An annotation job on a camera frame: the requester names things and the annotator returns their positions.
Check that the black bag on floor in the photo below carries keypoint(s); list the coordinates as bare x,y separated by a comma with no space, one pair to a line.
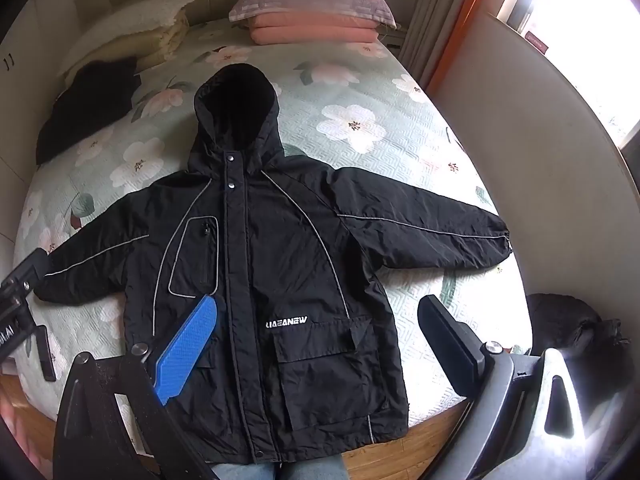
594,349

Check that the folded cream quilt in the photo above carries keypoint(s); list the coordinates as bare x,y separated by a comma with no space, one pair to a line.
161,44

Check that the folded black garment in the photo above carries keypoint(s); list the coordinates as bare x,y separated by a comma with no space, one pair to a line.
100,94

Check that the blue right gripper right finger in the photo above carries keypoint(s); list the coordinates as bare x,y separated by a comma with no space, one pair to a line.
455,345

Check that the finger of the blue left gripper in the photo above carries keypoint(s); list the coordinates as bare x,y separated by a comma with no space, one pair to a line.
31,270
44,353

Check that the folded pink blanket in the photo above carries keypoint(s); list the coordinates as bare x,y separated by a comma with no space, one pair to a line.
296,27

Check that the floral green bedspread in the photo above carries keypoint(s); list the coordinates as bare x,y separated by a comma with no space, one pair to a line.
344,104

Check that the white textured pillow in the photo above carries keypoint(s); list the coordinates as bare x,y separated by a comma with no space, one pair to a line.
136,18

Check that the beige curtain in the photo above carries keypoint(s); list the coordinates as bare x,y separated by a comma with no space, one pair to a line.
430,27

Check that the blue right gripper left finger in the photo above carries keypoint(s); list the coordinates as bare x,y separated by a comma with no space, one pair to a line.
174,362

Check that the black hooded jacket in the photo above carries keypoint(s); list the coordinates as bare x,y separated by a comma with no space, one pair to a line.
304,362

